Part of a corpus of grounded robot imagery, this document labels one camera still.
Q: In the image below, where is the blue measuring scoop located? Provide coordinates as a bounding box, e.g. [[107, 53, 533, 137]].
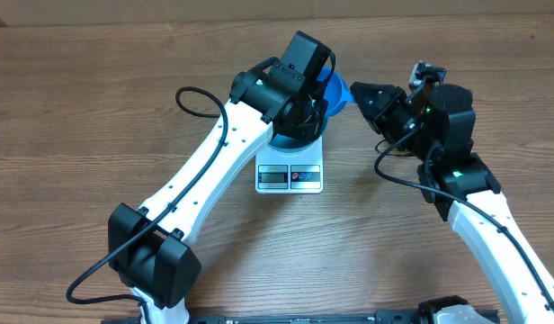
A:
[[324, 72, 355, 119]]

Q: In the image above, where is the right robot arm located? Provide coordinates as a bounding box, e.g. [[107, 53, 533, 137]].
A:
[[350, 81, 554, 323]]

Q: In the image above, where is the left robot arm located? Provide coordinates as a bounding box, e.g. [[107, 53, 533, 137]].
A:
[[108, 31, 335, 323]]

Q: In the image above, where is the white kitchen scale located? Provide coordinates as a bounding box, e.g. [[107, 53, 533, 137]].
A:
[[255, 137, 324, 194]]

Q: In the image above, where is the blue bowl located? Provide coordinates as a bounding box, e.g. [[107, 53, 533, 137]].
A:
[[269, 110, 327, 151]]

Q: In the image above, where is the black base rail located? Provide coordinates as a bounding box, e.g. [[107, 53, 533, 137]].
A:
[[101, 294, 501, 324]]

